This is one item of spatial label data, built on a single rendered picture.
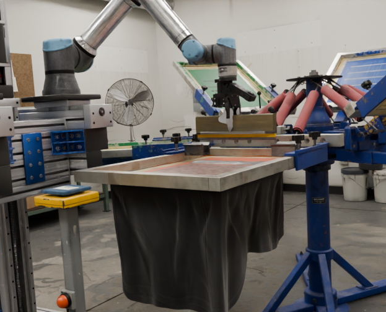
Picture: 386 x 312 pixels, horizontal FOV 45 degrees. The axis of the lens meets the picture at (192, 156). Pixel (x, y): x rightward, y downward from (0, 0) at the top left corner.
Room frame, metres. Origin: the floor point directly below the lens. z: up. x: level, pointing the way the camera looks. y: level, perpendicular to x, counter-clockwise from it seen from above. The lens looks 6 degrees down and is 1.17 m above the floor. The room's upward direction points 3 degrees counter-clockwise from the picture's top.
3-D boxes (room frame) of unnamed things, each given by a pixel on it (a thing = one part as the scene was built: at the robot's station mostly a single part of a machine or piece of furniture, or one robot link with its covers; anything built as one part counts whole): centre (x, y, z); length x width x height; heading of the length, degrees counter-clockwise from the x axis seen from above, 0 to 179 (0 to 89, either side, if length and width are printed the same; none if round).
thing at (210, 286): (1.46, 0.11, 0.74); 0.45 x 0.03 x 0.43; 54
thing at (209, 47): (1.86, -0.05, 1.39); 0.11 x 0.11 x 0.08; 76
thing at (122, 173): (1.69, -0.06, 0.97); 0.79 x 0.58 x 0.04; 144
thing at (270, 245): (1.53, -0.20, 0.74); 0.46 x 0.04 x 0.42; 144
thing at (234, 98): (1.86, -0.15, 1.23); 0.09 x 0.08 x 0.12; 54
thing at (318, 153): (1.72, -0.43, 0.98); 0.30 x 0.05 x 0.07; 144
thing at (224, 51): (1.86, -0.15, 1.39); 0.09 x 0.08 x 0.11; 76
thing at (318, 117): (2.55, -0.68, 0.67); 0.39 x 0.39 x 1.35
